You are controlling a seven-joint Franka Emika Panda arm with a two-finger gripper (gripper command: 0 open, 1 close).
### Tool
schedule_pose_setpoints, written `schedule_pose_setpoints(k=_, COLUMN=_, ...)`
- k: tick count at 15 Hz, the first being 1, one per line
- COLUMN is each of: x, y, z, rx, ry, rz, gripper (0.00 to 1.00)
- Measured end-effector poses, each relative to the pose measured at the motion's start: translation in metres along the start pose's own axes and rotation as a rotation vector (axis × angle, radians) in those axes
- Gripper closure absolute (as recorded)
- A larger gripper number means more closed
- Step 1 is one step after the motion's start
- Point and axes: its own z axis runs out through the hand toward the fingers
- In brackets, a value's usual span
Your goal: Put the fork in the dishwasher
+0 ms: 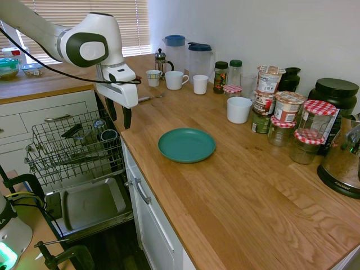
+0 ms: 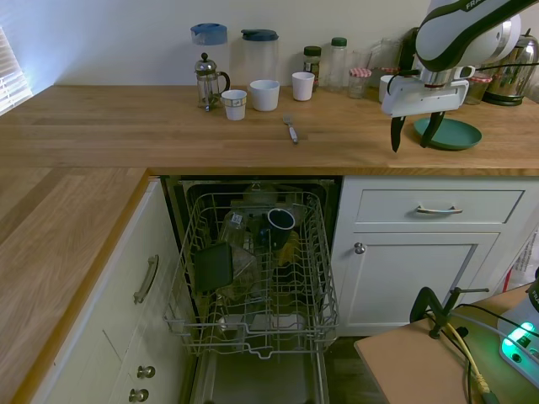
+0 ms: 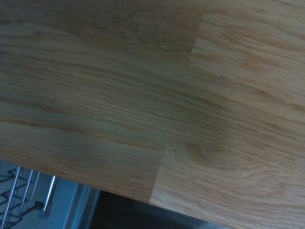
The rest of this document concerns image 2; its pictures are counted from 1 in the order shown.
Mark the black C-clamp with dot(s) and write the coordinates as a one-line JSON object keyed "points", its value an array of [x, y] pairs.
{"points": [[425, 303]]}

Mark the clear glass container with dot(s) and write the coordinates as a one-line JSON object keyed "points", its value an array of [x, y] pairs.
{"points": [[241, 235]]}

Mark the metal baking tray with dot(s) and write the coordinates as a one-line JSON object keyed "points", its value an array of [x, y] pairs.
{"points": [[278, 323]]}

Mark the small patterned white cup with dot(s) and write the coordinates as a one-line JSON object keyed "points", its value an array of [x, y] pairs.
{"points": [[234, 105]]}

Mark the plain white cup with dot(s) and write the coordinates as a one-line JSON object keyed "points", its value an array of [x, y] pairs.
{"points": [[303, 87]]}

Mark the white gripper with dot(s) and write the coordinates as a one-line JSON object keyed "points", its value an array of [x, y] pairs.
{"points": [[425, 97]]}

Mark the dark blue mug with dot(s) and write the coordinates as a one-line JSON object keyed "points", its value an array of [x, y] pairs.
{"points": [[279, 227]]}

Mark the white plastic bag red print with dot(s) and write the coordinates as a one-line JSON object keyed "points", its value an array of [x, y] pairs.
{"points": [[526, 261]]}

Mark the clear drinking glass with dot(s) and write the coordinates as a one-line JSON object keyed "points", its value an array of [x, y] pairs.
{"points": [[361, 59]]}

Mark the round metal cabinet knob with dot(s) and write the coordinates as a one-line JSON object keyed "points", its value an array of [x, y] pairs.
{"points": [[359, 248]]}

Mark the white cabinet with knob door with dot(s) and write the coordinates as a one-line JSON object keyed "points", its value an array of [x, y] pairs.
{"points": [[404, 286]]}

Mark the open dishwasher door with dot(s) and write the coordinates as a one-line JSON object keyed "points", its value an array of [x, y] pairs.
{"points": [[261, 379]]}

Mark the stainless steel electric kettle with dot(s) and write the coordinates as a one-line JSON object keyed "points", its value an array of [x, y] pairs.
{"points": [[516, 71]]}

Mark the yellow plastic item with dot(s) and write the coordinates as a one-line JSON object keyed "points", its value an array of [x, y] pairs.
{"points": [[288, 250]]}

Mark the wide white mug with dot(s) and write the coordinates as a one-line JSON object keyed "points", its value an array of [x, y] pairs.
{"points": [[264, 96]]}

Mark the white cabinet with drawers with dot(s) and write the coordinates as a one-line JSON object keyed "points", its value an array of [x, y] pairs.
{"points": [[113, 320]]}

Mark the black square container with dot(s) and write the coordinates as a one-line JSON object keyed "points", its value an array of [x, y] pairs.
{"points": [[214, 267]]}

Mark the glass jar red checkered lid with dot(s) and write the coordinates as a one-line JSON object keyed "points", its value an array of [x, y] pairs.
{"points": [[359, 82], [479, 89], [389, 71]]}

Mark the clear pitcher light blue lid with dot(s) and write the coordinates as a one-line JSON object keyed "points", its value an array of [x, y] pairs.
{"points": [[209, 35]]}

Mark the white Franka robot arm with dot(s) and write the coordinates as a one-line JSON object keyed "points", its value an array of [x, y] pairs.
{"points": [[446, 38]]}

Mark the glass French press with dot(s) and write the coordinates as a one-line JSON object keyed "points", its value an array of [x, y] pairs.
{"points": [[206, 82]]}

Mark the clear pitcher dark blue lid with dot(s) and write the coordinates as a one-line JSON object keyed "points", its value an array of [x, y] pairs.
{"points": [[259, 54]]}

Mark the teal round plate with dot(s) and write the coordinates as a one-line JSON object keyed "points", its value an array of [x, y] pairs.
{"points": [[457, 135]]}

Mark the round metal drawer knob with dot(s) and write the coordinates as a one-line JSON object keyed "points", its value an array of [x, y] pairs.
{"points": [[139, 394], [146, 371]]}

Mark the clear bottle green lid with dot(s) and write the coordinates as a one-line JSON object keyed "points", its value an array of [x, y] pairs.
{"points": [[338, 63]]}

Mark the window blinds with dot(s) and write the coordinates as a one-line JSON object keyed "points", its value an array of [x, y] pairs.
{"points": [[10, 76]]}

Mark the dark spice jar green lid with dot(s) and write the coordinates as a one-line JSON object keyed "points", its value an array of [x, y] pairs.
{"points": [[312, 63]]}

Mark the white robot base green light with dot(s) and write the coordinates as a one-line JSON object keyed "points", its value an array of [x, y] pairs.
{"points": [[524, 336]]}

